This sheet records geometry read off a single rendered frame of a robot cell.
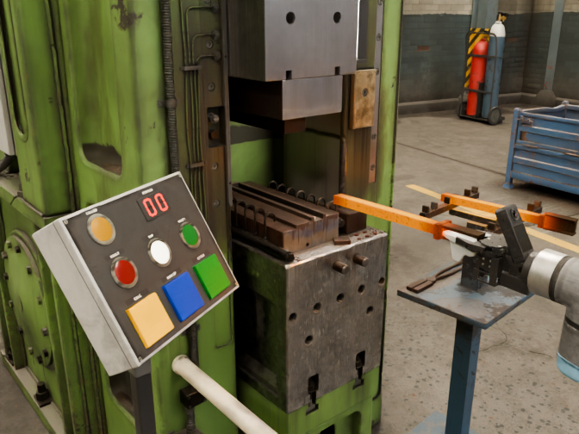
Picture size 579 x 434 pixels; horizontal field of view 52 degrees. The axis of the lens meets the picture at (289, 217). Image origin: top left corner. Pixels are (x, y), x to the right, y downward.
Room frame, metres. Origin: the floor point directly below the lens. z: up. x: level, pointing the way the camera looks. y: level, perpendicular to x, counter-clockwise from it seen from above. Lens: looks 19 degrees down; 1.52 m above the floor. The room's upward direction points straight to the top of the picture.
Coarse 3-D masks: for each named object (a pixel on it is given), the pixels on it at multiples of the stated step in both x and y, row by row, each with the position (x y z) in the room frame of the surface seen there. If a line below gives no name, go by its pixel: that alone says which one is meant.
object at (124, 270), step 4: (120, 260) 0.95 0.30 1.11; (124, 260) 0.96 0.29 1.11; (116, 264) 0.94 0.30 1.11; (120, 264) 0.95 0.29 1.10; (124, 264) 0.95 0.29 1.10; (128, 264) 0.96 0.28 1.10; (116, 268) 0.94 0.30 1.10; (120, 268) 0.94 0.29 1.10; (124, 268) 0.95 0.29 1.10; (128, 268) 0.96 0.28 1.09; (132, 268) 0.96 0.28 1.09; (116, 272) 0.93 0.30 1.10; (120, 272) 0.94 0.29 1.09; (124, 272) 0.94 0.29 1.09; (128, 272) 0.95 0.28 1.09; (132, 272) 0.96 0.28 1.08; (116, 276) 0.93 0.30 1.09; (120, 276) 0.93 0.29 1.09; (124, 276) 0.94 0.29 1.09; (128, 276) 0.95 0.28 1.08; (132, 276) 0.95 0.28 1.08; (120, 280) 0.93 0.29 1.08; (124, 280) 0.93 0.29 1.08; (128, 280) 0.94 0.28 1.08; (132, 280) 0.95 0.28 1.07
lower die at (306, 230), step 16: (240, 192) 1.74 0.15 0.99; (272, 192) 1.75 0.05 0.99; (240, 208) 1.63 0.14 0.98; (256, 208) 1.60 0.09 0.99; (272, 208) 1.60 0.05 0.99; (288, 208) 1.57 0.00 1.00; (320, 208) 1.59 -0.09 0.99; (240, 224) 1.58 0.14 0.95; (256, 224) 1.52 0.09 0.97; (272, 224) 1.49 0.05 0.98; (288, 224) 1.49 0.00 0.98; (304, 224) 1.48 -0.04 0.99; (320, 224) 1.51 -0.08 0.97; (336, 224) 1.55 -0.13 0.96; (272, 240) 1.46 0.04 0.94; (288, 240) 1.44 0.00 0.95; (304, 240) 1.48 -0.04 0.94; (320, 240) 1.51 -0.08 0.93
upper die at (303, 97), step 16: (240, 80) 1.56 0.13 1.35; (256, 80) 1.51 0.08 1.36; (288, 80) 1.44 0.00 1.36; (304, 80) 1.48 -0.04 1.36; (320, 80) 1.51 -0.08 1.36; (336, 80) 1.54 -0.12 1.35; (240, 96) 1.56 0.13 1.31; (256, 96) 1.51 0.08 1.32; (272, 96) 1.46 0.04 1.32; (288, 96) 1.44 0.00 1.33; (304, 96) 1.48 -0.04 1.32; (320, 96) 1.51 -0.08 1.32; (336, 96) 1.55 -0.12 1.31; (256, 112) 1.51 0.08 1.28; (272, 112) 1.46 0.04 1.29; (288, 112) 1.44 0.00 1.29; (304, 112) 1.48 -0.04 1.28; (320, 112) 1.51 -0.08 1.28; (336, 112) 1.55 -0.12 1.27
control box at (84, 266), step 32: (128, 192) 1.07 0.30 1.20; (160, 192) 1.13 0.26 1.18; (64, 224) 0.92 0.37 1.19; (128, 224) 1.02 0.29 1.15; (160, 224) 1.08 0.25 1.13; (192, 224) 1.15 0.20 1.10; (64, 256) 0.91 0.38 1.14; (96, 256) 0.93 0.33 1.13; (128, 256) 0.98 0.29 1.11; (192, 256) 1.10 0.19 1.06; (64, 288) 0.92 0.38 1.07; (96, 288) 0.89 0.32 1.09; (128, 288) 0.93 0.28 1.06; (160, 288) 0.99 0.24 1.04; (96, 320) 0.89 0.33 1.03; (128, 320) 0.89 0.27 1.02; (192, 320) 1.00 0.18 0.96; (96, 352) 0.89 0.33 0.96; (128, 352) 0.86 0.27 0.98
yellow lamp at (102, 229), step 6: (96, 222) 0.96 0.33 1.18; (102, 222) 0.97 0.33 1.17; (108, 222) 0.98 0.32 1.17; (96, 228) 0.96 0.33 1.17; (102, 228) 0.96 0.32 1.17; (108, 228) 0.97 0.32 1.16; (96, 234) 0.95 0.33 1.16; (102, 234) 0.96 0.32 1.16; (108, 234) 0.97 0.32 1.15; (102, 240) 0.95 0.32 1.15
